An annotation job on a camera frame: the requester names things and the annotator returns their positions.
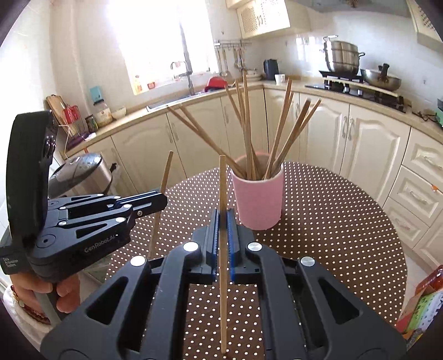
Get black glass gas hob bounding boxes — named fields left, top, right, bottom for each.
left=305, top=83, right=407, bottom=113

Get wooden chopstick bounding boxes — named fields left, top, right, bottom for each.
left=219, top=155, right=228, bottom=355
left=148, top=150, right=174, bottom=260

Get colourful cardboard box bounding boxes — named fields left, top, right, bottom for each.
left=396, top=265, right=443, bottom=350

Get lattice door wall cabinet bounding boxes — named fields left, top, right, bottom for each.
left=406, top=0, right=443, bottom=52
left=236, top=0, right=291, bottom=39

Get black induction cooker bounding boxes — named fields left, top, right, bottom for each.
left=318, top=70, right=364, bottom=84

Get pink cup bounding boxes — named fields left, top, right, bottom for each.
left=230, top=155, right=285, bottom=231

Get steel wok with lid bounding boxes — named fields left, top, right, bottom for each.
left=360, top=63, right=402, bottom=91

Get black kettle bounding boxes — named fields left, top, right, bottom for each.
left=264, top=59, right=280, bottom=81

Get red pot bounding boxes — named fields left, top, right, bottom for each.
left=204, top=77, right=229, bottom=92

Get brown polka-dot tablecloth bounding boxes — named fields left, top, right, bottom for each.
left=105, top=161, right=406, bottom=360

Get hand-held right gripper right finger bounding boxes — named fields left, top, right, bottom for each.
left=226, top=209, right=407, bottom=360

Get stainless steel steamer pot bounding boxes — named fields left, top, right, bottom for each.
left=320, top=35, right=365, bottom=74

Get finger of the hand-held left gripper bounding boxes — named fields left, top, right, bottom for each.
left=48, top=191, right=168, bottom=219
left=57, top=204, right=167, bottom=240

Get metal faucet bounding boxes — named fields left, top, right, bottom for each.
left=170, top=61, right=195, bottom=96

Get red beaded bracelet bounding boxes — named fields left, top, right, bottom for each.
left=10, top=286, right=51, bottom=325

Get stainless steel sink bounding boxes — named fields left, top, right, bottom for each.
left=146, top=88, right=222, bottom=112

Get bundle of wooden chopsticks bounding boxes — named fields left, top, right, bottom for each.
left=168, top=69, right=322, bottom=181

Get kitchen window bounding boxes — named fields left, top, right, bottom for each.
left=107, top=0, right=215, bottom=94

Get range hood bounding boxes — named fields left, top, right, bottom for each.
left=305, top=0, right=411, bottom=18

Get wooden cutting board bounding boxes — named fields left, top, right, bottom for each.
left=46, top=94, right=70, bottom=139

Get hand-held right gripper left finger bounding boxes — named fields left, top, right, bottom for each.
left=41, top=209, right=221, bottom=360

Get cream base cabinets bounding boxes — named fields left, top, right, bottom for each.
left=66, top=86, right=443, bottom=271

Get large glass jar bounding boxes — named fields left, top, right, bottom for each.
left=93, top=99, right=114, bottom=128

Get red utensil holder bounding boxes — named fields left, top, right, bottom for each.
left=62, top=105, right=82, bottom=135

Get person's left hand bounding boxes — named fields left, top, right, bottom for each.
left=14, top=273, right=83, bottom=314

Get wall utensil rack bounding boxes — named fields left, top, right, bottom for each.
left=213, top=39, right=252, bottom=48

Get hanging ladle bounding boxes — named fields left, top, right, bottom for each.
left=217, top=47, right=228, bottom=77

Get grey rice cooker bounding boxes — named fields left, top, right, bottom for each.
left=48, top=152, right=115, bottom=199

